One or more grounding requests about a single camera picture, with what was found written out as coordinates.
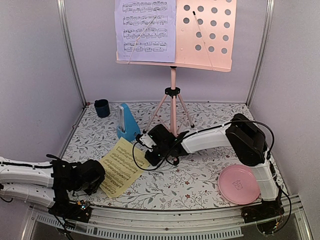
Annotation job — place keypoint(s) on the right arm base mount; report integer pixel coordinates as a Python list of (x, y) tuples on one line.
[(263, 211)]

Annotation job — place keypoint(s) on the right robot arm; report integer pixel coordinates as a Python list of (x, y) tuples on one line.
[(243, 135)]

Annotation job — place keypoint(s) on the pink plate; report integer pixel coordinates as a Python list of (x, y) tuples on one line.
[(238, 185)]

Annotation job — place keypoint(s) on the dark blue cup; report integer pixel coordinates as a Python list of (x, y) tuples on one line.
[(102, 108)]

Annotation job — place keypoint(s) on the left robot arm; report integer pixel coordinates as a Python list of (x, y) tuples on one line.
[(49, 183)]

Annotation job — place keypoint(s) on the front aluminium rail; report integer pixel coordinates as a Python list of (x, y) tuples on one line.
[(115, 223)]

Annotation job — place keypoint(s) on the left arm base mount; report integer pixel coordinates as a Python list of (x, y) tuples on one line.
[(78, 211)]

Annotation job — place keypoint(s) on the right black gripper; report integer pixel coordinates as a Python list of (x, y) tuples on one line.
[(153, 161)]

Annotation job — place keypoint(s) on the purple sheet music paper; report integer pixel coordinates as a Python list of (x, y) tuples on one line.
[(145, 30)]

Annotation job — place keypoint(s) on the pink music stand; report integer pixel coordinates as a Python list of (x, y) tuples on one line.
[(204, 35)]

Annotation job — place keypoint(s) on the blue metronome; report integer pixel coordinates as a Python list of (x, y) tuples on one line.
[(127, 127)]

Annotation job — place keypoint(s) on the left aluminium frame post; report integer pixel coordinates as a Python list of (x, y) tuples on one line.
[(61, 7)]

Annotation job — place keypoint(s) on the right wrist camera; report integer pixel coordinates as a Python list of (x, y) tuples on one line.
[(145, 140)]

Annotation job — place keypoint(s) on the yellow sheet music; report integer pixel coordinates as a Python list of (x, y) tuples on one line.
[(123, 165)]

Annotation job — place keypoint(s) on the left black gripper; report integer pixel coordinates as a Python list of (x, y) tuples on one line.
[(90, 191)]

